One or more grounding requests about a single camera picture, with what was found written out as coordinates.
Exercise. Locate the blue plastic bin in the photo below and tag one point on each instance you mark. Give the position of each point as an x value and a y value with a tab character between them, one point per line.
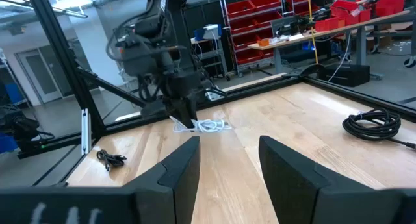
6	143

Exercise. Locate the white frame bracket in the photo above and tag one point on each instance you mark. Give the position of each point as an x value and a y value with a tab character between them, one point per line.
85	133

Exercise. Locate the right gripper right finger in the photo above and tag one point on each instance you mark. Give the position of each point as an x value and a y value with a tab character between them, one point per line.
292	185

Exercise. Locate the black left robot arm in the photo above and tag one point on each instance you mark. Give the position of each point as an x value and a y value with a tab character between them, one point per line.
146	52

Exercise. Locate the black machine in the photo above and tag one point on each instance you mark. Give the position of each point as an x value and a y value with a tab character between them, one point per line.
22	126

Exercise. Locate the blue and white box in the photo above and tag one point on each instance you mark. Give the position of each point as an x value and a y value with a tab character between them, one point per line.
208	32

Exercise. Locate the small orange bin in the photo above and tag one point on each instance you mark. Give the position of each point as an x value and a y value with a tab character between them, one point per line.
264	42

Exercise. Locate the grey glass door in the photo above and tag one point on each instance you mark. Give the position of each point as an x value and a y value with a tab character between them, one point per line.
39	74

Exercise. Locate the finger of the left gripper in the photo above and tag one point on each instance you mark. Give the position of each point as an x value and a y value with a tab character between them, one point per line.
180	110
191	112

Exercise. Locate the black box on floor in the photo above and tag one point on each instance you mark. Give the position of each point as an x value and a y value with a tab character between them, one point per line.
351	75

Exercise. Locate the red plastic storage bin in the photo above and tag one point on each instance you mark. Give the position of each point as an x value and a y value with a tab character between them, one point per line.
328	24
390	4
343	8
357	17

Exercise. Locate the grey utility cart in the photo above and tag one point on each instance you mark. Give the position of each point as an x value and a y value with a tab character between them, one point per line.
211	55

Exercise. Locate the wooden workbench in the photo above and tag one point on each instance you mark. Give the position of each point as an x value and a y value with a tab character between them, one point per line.
325	32

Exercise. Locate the black aluminium table frame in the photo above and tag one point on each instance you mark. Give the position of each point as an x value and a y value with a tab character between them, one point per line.
63	55

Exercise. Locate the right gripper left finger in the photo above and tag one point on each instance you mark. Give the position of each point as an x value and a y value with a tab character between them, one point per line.
182	185

